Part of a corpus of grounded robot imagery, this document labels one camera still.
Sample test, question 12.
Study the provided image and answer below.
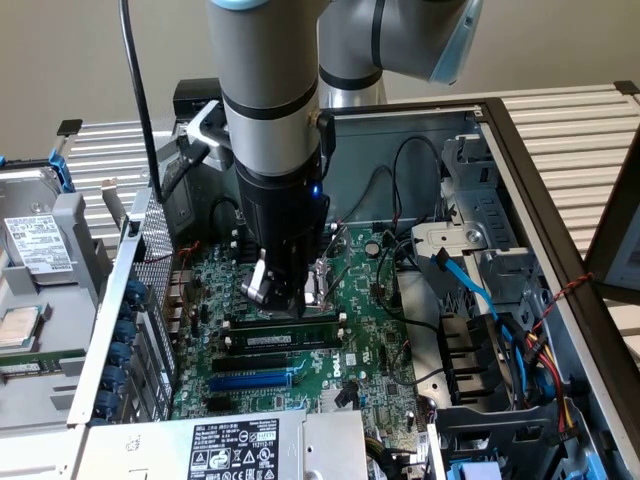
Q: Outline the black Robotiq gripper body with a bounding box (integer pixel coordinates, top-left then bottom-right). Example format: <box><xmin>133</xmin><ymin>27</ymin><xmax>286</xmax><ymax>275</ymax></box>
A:
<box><xmin>234</xmin><ymin>148</ymin><xmax>332</xmax><ymax>252</ymax></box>

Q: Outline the silver CPU socket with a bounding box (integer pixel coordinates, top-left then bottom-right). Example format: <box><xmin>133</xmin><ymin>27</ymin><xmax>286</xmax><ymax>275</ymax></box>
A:
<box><xmin>303</xmin><ymin>259</ymin><xmax>334</xmax><ymax>317</ymax></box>

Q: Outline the green Dell motherboard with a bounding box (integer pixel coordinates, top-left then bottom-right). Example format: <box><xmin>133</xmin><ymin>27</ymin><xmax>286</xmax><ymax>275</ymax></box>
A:
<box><xmin>172</xmin><ymin>227</ymin><xmax>436</xmax><ymax>451</ymax></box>

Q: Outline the silver socket cover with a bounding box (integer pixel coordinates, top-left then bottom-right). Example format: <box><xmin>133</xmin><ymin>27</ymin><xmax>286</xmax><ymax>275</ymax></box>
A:
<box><xmin>314</xmin><ymin>224</ymin><xmax>351</xmax><ymax>307</ymax></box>

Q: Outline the metal rear port block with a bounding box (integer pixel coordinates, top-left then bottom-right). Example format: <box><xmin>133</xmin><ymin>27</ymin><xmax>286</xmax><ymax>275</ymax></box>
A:
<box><xmin>164</xmin><ymin>269</ymin><xmax>194</xmax><ymax>335</ymax></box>

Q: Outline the long black expansion slot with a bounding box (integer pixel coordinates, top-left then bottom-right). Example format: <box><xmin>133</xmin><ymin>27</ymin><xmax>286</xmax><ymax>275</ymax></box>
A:
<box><xmin>210</xmin><ymin>352</ymin><xmax>290</xmax><ymax>375</ymax></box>

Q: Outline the blue expansion slot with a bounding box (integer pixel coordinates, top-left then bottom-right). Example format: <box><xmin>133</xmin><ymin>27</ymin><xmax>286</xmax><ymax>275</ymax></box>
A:
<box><xmin>207</xmin><ymin>368</ymin><xmax>294</xmax><ymax>394</ymax></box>

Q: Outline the open grey PC case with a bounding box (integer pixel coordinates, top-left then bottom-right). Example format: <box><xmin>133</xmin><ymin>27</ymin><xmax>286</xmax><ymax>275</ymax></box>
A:
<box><xmin>67</xmin><ymin>97</ymin><xmax>640</xmax><ymax>480</ymax></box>

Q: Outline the blue card retention clip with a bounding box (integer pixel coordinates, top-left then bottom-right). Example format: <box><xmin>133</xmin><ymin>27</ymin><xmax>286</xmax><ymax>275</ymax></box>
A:
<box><xmin>97</xmin><ymin>389</ymin><xmax>121</xmax><ymax>420</ymax></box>
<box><xmin>103</xmin><ymin>365</ymin><xmax>127</xmax><ymax>394</ymax></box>
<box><xmin>117</xmin><ymin>315</ymin><xmax>140</xmax><ymax>344</ymax></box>
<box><xmin>124</xmin><ymin>278</ymin><xmax>149</xmax><ymax>315</ymax></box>
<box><xmin>110</xmin><ymin>340</ymin><xmax>133</xmax><ymax>369</ymax></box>

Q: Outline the black box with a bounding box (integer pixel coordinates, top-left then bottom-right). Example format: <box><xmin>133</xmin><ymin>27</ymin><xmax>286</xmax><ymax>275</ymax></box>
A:
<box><xmin>173</xmin><ymin>78</ymin><xmax>224</xmax><ymax>121</ymax></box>

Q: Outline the grey parts rack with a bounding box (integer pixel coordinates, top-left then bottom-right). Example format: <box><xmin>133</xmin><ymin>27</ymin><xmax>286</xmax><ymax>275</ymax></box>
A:
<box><xmin>0</xmin><ymin>154</ymin><xmax>116</xmax><ymax>431</ymax></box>

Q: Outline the silver power supply unit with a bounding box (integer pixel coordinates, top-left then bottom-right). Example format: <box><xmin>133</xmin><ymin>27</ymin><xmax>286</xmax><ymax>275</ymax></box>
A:
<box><xmin>74</xmin><ymin>409</ymin><xmax>369</xmax><ymax>480</ymax></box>

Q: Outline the silver metal disk bay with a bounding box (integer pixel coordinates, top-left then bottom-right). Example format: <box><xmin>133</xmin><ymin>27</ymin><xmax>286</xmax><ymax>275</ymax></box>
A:
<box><xmin>409</xmin><ymin>133</ymin><xmax>551</xmax><ymax>321</ymax></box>

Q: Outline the silver hard disk white label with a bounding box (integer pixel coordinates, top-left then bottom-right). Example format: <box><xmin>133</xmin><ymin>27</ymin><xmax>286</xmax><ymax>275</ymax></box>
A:
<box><xmin>0</xmin><ymin>167</ymin><xmax>76</xmax><ymax>286</ymax></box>

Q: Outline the silver CPU chip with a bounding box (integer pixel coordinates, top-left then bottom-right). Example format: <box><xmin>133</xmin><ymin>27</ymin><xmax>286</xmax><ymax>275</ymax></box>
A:
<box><xmin>0</xmin><ymin>305</ymin><xmax>42</xmax><ymax>351</ymax></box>

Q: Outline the blue plastic tab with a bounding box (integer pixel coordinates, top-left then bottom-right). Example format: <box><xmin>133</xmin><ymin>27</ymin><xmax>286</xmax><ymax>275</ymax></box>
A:
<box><xmin>446</xmin><ymin>460</ymin><xmax>502</xmax><ymax>480</ymax></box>

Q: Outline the black framed panel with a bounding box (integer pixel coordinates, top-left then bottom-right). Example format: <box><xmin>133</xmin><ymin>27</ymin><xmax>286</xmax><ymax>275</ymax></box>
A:
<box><xmin>582</xmin><ymin>127</ymin><xmax>640</xmax><ymax>307</ymax></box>

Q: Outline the thick black wire loop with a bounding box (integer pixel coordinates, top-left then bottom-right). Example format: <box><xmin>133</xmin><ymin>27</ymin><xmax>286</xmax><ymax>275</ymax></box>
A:
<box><xmin>208</xmin><ymin>196</ymin><xmax>246</xmax><ymax>247</ymax></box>

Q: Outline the thin black wire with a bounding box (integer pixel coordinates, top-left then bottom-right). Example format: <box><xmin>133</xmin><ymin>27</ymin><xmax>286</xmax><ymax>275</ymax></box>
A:
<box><xmin>391</xmin><ymin>136</ymin><xmax>447</xmax><ymax>236</ymax></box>
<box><xmin>344</xmin><ymin>164</ymin><xmax>396</xmax><ymax>224</ymax></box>

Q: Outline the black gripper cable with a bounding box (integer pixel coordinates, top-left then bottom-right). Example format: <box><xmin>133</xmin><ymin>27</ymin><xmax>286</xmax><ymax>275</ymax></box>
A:
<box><xmin>314</xmin><ymin>112</ymin><xmax>337</xmax><ymax>181</ymax></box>

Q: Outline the red black twisted wire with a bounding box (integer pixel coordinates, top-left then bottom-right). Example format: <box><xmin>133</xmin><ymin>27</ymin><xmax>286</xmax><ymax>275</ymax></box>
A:
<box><xmin>532</xmin><ymin>272</ymin><xmax>594</xmax><ymax>334</ymax></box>
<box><xmin>144</xmin><ymin>242</ymin><xmax>201</xmax><ymax>321</ymax></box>

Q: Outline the black camera cable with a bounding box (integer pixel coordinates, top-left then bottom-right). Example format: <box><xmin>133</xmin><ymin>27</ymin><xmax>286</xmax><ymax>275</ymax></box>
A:
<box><xmin>118</xmin><ymin>0</ymin><xmax>210</xmax><ymax>204</ymax></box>

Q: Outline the pale grey wrist camera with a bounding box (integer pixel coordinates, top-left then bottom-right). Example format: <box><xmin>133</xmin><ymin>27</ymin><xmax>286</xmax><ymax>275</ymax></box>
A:
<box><xmin>182</xmin><ymin>99</ymin><xmax>235</xmax><ymax>172</ymax></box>

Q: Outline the black wire plug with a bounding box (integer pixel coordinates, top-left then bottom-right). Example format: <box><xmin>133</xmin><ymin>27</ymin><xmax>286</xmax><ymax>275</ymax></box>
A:
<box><xmin>333</xmin><ymin>380</ymin><xmax>360</xmax><ymax>409</ymax></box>

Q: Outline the silver expansion card bracket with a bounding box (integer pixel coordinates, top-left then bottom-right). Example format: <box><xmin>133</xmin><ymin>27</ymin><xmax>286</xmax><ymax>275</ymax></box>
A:
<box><xmin>99</xmin><ymin>177</ymin><xmax>130</xmax><ymax>236</ymax></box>

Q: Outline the blue flat disk wire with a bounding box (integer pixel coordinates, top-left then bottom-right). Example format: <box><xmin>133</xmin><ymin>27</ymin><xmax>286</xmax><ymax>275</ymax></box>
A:
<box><xmin>429</xmin><ymin>247</ymin><xmax>501</xmax><ymax>321</ymax></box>

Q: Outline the blue plastic disk bracket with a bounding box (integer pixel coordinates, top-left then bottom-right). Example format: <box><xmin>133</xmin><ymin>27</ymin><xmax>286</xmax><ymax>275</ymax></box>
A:
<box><xmin>48</xmin><ymin>149</ymin><xmax>76</xmax><ymax>194</ymax></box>

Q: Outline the red yellow power wire bundle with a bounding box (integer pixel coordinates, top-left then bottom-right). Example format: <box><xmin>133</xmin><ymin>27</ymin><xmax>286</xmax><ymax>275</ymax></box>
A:
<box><xmin>519</xmin><ymin>327</ymin><xmax>584</xmax><ymax>444</ymax></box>

